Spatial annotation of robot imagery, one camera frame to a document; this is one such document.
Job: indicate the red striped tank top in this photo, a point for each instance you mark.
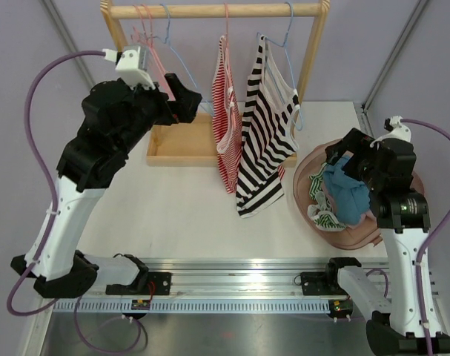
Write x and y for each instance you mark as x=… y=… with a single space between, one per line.
x=226 y=126

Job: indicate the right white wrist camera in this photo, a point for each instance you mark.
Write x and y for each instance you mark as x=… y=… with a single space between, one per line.
x=397 y=128

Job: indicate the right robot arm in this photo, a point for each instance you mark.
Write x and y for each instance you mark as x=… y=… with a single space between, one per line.
x=406 y=323

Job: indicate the blue tank top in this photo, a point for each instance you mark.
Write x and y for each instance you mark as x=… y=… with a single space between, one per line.
x=350 y=195

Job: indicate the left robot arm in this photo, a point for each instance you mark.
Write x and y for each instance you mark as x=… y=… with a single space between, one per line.
x=117 y=116

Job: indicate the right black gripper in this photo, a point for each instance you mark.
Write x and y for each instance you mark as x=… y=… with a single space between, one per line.
x=356 y=142

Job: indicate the aluminium mounting rail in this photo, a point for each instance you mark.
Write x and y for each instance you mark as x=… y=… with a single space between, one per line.
x=124 y=275

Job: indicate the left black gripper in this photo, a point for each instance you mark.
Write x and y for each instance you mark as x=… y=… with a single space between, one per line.
x=182 y=110

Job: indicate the black white striped tank top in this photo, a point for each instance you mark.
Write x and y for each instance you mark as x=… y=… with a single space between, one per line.
x=267 y=140

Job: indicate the wooden clothes rack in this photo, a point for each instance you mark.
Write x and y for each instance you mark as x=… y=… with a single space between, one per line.
x=192 y=145

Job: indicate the slotted cable duct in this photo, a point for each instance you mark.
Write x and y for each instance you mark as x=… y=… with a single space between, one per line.
x=202 y=306

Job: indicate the green striped tank top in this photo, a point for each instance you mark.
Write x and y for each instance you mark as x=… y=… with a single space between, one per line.
x=321 y=212

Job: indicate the mauve tank top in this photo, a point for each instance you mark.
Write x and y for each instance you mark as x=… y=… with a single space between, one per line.
x=363 y=217

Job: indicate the pink translucent plastic basin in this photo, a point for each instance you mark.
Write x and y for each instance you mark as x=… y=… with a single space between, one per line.
x=347 y=239

